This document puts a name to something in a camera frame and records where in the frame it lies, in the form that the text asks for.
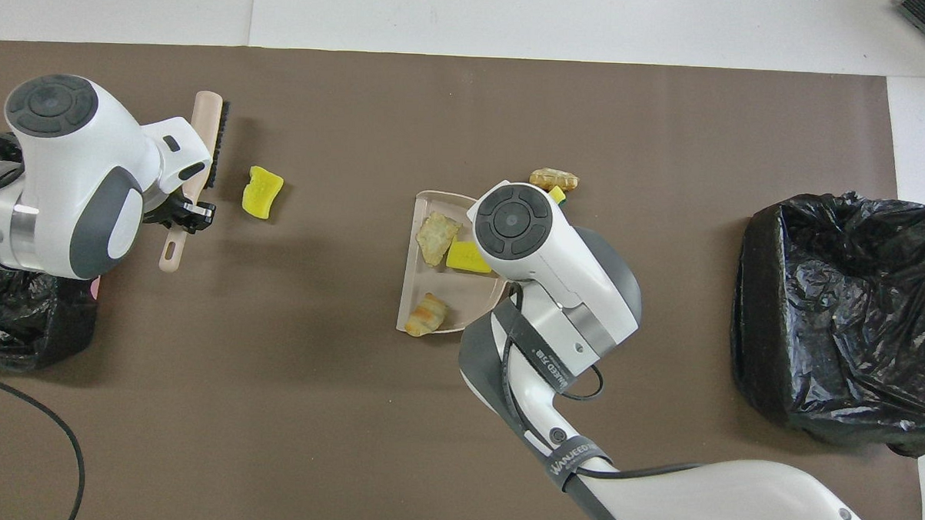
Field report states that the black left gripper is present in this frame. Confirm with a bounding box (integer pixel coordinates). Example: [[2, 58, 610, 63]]
[[142, 193, 217, 233]]

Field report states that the beige brush with black bristles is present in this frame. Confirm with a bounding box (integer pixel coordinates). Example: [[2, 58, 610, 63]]
[[159, 88, 231, 275]]

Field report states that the pale beige foam chunk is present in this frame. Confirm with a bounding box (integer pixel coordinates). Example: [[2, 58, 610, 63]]
[[414, 210, 464, 269]]

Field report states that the orange striped foam piece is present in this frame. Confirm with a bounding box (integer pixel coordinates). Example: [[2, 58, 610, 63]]
[[404, 292, 450, 338]]

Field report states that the notched yellow sponge piece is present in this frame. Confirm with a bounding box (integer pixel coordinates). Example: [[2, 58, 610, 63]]
[[445, 239, 494, 275]]

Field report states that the beige plastic dustpan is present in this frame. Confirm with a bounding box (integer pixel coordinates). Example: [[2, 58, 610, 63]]
[[395, 188, 514, 339]]

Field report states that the tan ridged foam piece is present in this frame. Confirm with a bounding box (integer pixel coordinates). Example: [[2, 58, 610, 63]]
[[529, 167, 581, 194]]

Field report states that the black bag lined pink bin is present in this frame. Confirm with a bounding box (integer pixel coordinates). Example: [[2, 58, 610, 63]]
[[0, 130, 106, 375]]

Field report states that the brown table mat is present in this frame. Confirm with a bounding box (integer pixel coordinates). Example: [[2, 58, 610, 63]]
[[0, 39, 925, 520]]

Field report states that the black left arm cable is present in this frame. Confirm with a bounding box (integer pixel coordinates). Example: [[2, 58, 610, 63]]
[[0, 372, 90, 520]]

